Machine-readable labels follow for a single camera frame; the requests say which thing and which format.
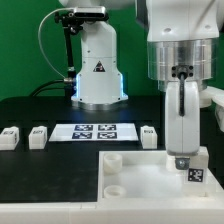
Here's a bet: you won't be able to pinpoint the grey camera cable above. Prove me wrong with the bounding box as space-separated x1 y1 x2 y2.
37 7 74 80

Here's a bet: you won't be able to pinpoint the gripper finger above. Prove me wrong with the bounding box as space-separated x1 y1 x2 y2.
175 157 190 170

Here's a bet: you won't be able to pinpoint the white square table top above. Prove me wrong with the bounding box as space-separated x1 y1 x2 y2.
98 151 216 199

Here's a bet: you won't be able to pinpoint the black cables at base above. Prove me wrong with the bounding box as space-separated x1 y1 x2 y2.
31 79 68 98

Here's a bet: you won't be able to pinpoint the black camera on stand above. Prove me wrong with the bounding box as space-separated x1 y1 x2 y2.
54 6 109 23

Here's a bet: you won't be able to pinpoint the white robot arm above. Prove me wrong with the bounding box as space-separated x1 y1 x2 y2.
59 0 224 170

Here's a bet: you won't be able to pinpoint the white L-shaped fence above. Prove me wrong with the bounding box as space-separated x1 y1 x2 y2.
0 179 224 224

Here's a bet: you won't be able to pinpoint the white sheet with tags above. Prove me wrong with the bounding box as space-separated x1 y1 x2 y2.
50 123 138 142

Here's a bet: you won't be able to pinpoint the black camera stand pole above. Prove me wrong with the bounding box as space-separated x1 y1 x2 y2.
63 24 76 96

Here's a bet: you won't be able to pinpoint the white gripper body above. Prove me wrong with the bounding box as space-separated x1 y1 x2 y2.
165 82 200 156

